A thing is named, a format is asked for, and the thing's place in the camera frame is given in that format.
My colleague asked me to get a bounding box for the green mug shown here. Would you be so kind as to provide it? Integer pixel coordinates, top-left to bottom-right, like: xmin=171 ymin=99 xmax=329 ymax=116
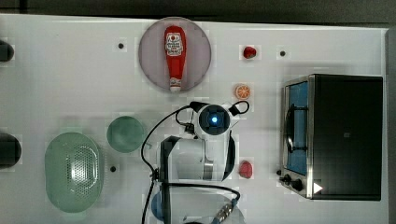
xmin=106 ymin=116 xmax=148 ymax=153

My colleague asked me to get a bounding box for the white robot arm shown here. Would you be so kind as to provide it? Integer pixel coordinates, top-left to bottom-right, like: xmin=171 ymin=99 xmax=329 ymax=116
xmin=151 ymin=101 xmax=249 ymax=224

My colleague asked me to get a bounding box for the orange slice toy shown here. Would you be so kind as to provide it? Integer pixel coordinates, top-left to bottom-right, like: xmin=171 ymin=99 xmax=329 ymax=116
xmin=234 ymin=84 xmax=251 ymax=100

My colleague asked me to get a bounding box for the grey round plate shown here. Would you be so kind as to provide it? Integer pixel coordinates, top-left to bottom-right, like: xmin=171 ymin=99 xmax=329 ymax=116
xmin=138 ymin=17 xmax=211 ymax=92

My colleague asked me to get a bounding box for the red fruit toy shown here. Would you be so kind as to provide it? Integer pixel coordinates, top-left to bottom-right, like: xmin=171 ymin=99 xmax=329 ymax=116
xmin=238 ymin=161 xmax=253 ymax=179

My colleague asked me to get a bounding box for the red strawberry toy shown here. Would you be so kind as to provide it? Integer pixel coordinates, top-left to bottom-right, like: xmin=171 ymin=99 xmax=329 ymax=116
xmin=243 ymin=46 xmax=257 ymax=59

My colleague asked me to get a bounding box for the red ketchup bottle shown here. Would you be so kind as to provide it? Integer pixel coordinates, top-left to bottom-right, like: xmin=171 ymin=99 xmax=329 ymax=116
xmin=164 ymin=25 xmax=187 ymax=92

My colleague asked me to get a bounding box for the blue cup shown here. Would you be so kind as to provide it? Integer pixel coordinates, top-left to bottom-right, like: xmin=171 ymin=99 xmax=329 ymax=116
xmin=150 ymin=191 xmax=163 ymax=221

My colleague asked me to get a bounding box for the black toaster oven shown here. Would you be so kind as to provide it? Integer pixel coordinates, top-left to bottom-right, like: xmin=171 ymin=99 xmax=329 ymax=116
xmin=276 ymin=74 xmax=383 ymax=201

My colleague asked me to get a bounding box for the black cylinder lower left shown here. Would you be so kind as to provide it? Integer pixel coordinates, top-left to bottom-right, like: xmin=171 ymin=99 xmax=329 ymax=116
xmin=0 ymin=133 xmax=21 ymax=169

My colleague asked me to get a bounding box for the black cylinder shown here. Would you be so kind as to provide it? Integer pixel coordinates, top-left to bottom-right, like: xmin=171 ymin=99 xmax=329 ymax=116
xmin=0 ymin=133 xmax=21 ymax=169
xmin=0 ymin=40 xmax=14 ymax=62

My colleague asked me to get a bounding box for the black cylinder upper left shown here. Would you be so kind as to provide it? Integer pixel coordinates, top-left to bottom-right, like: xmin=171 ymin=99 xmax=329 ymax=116
xmin=0 ymin=40 xmax=14 ymax=62

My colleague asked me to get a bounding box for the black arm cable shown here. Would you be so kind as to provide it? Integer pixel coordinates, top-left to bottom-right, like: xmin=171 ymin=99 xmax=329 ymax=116
xmin=140 ymin=105 xmax=241 ymax=224

